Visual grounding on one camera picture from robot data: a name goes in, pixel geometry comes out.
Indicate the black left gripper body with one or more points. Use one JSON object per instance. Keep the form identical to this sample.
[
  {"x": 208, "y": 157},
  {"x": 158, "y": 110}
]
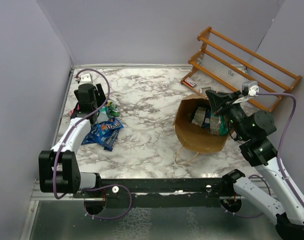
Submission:
[{"x": 100, "y": 97}]

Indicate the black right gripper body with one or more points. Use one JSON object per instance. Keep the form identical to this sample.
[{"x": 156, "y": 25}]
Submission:
[{"x": 234, "y": 112}]

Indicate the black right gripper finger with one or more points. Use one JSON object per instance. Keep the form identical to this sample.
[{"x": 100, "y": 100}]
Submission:
[
  {"x": 220, "y": 105},
  {"x": 216, "y": 95}
]

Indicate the yellow green candy packet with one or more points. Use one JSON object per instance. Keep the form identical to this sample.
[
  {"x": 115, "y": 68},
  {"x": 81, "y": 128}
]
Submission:
[{"x": 111, "y": 109}]

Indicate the green snack packet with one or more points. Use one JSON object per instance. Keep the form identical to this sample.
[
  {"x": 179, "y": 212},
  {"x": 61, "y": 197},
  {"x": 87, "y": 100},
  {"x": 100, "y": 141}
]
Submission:
[{"x": 218, "y": 125}]

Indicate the blue M&Ms candy packet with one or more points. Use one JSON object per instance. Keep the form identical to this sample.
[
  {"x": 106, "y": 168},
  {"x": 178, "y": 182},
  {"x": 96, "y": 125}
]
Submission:
[{"x": 111, "y": 124}]

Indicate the red snack packet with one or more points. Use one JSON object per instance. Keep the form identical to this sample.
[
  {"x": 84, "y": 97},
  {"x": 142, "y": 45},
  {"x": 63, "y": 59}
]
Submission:
[{"x": 71, "y": 113}]

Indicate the brown paper bag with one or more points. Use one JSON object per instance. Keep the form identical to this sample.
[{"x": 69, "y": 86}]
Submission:
[{"x": 192, "y": 137}]

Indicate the blue salt vinegar chips bag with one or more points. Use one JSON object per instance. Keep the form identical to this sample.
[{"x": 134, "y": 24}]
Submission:
[{"x": 105, "y": 138}]

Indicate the teal white snack packet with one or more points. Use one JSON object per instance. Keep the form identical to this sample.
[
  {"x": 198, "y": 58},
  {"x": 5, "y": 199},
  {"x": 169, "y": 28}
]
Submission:
[{"x": 102, "y": 115}]

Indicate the small blue white snack packet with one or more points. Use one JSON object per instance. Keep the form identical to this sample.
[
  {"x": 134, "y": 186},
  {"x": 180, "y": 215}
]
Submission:
[{"x": 201, "y": 117}]

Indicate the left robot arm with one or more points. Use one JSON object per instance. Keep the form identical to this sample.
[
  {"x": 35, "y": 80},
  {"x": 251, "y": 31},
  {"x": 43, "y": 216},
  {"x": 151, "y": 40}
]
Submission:
[{"x": 58, "y": 167}]

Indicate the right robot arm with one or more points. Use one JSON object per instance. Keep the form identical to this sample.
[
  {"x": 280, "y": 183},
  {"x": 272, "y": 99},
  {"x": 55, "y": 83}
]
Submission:
[{"x": 286, "y": 210}]

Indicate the open small cardboard box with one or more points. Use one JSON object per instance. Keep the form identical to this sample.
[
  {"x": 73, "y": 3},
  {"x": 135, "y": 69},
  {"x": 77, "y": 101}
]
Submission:
[{"x": 203, "y": 90}]

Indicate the small red white box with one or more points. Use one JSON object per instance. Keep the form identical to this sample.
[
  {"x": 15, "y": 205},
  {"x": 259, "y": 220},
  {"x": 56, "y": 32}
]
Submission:
[{"x": 190, "y": 82}]

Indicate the wooden two-tier rack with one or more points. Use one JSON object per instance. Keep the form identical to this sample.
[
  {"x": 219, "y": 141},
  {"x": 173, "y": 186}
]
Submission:
[{"x": 230, "y": 64}]

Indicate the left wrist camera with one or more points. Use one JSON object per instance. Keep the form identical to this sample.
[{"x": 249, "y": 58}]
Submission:
[{"x": 84, "y": 79}]

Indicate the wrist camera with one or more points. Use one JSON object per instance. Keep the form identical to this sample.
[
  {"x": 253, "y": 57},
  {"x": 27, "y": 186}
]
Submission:
[
  {"x": 249, "y": 90},
  {"x": 84, "y": 79}
]

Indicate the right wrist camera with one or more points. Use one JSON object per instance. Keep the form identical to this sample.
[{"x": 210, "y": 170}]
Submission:
[{"x": 249, "y": 90}]

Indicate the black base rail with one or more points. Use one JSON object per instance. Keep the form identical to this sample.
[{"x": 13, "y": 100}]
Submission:
[{"x": 162, "y": 192}]

